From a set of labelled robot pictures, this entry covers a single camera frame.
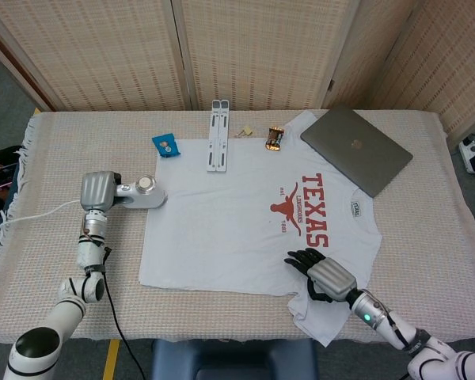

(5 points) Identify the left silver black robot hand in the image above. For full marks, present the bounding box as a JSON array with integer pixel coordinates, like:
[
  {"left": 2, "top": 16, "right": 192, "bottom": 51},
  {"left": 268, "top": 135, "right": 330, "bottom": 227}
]
[{"left": 80, "top": 170, "right": 124, "bottom": 211}]

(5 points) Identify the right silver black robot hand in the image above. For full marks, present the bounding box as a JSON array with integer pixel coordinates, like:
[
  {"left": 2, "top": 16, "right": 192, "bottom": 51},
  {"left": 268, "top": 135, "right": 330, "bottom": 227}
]
[{"left": 283, "top": 248, "right": 358, "bottom": 306}]

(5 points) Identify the white handheld steam iron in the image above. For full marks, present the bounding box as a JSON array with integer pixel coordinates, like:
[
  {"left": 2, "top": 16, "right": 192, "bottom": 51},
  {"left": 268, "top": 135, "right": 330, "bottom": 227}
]
[{"left": 112, "top": 175, "right": 169, "bottom": 211}]

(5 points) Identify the white Texas print T-shirt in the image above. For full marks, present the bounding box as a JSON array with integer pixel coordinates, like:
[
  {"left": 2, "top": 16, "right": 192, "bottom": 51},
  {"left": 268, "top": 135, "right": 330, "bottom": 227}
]
[{"left": 138, "top": 109, "right": 383, "bottom": 348}]

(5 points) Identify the beige woven fringed tablecloth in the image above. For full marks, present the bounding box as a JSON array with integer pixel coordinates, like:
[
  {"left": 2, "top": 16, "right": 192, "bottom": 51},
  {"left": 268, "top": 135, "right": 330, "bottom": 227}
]
[{"left": 0, "top": 108, "right": 475, "bottom": 345}]

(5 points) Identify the blue snack packet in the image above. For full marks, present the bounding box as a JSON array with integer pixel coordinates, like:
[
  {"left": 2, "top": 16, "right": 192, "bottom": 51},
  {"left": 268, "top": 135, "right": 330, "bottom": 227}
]
[{"left": 150, "top": 134, "right": 181, "bottom": 158}]

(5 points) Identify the dark blue padded chair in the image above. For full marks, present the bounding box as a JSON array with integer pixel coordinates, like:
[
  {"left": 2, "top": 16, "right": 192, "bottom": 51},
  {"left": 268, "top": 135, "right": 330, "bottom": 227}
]
[{"left": 150, "top": 339, "right": 320, "bottom": 380}]

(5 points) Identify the white folding laptop stand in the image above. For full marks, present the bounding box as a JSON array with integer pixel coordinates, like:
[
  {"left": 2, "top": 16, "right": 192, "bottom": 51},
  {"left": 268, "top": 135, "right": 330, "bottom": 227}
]
[{"left": 206, "top": 100, "right": 231, "bottom": 173}]

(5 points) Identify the grey closed laptop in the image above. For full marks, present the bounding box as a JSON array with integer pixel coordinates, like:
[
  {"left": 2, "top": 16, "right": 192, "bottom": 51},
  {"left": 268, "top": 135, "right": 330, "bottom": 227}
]
[{"left": 299, "top": 104, "right": 414, "bottom": 199}]

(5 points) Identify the woven folding screen panel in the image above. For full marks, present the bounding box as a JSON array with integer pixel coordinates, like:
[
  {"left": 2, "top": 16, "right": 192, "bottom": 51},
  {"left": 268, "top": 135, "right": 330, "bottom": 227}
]
[
  {"left": 332, "top": 0, "right": 475, "bottom": 138},
  {"left": 0, "top": 0, "right": 195, "bottom": 112},
  {"left": 172, "top": 0, "right": 355, "bottom": 112}
]

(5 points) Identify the brown shiny snack wrapper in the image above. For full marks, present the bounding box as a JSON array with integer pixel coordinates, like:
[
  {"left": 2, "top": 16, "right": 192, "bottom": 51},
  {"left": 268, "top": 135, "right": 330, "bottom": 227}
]
[{"left": 264, "top": 126, "right": 287, "bottom": 152}]

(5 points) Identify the white power strip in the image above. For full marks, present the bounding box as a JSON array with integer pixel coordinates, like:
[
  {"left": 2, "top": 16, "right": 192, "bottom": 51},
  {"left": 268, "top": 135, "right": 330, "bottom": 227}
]
[{"left": 458, "top": 136, "right": 475, "bottom": 174}]

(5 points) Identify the white iron power cord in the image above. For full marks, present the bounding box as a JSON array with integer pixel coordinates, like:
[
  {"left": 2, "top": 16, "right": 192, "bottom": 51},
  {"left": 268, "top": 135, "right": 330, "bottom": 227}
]
[{"left": 0, "top": 199, "right": 84, "bottom": 238}]

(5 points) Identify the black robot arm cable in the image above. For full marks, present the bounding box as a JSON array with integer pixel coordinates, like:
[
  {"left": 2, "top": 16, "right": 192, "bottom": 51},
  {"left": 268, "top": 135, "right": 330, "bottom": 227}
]
[{"left": 89, "top": 247, "right": 146, "bottom": 380}]

